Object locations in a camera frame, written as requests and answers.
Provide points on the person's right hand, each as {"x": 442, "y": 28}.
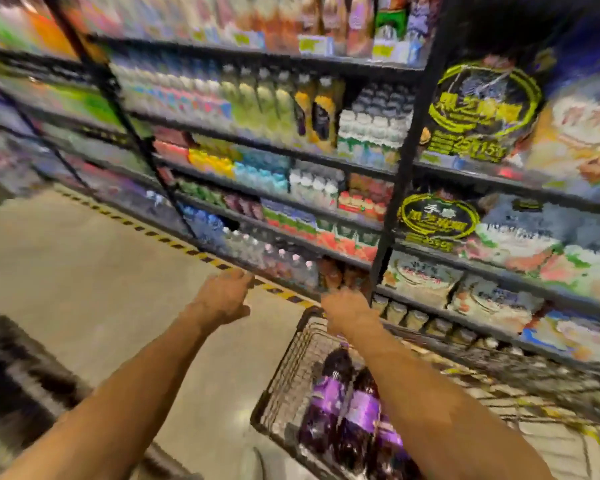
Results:
{"x": 352, "y": 314}

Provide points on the row of orange tea bottles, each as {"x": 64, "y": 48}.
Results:
{"x": 340, "y": 277}

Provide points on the pack of clear water bottles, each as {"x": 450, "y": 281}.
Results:
{"x": 270, "y": 259}

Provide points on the row of pale capped jars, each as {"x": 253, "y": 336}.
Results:
{"x": 415, "y": 319}

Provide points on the person's left hand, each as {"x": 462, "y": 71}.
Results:
{"x": 225, "y": 297}

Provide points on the row of yellow juice bottles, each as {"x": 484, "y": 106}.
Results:
{"x": 320, "y": 114}

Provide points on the person's right forearm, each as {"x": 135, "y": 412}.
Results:
{"x": 440, "y": 419}

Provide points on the blue white food bag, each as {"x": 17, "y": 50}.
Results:
{"x": 575, "y": 337}

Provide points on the black metal store shelf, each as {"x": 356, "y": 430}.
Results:
{"x": 407, "y": 159}

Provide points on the row of pale green bottles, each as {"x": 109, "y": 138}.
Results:
{"x": 257, "y": 102}

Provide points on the row of red juice cartons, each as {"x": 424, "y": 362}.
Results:
{"x": 330, "y": 234}

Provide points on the white printed food bag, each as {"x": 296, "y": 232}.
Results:
{"x": 420, "y": 279}
{"x": 495, "y": 304}

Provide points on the person's left forearm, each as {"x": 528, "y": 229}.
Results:
{"x": 120, "y": 409}

